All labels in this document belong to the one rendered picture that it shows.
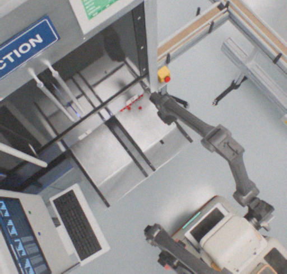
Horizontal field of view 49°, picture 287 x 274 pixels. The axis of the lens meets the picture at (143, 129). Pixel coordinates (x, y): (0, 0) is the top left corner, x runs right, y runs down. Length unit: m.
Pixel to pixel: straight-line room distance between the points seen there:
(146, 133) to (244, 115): 1.28
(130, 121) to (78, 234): 0.75
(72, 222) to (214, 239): 0.91
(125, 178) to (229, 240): 0.76
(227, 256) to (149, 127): 0.91
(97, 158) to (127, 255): 1.11
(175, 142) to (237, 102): 1.22
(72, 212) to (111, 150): 0.44
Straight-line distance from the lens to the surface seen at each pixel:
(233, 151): 1.26
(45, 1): 0.93
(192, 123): 1.35
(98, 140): 1.96
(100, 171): 1.93
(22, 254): 1.49
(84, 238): 1.99
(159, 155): 1.91
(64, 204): 2.02
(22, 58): 1.03
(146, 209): 2.76
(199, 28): 2.14
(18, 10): 0.90
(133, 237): 2.78
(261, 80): 2.53
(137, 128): 1.95
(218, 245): 1.43
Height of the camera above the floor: 2.76
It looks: 75 degrees down
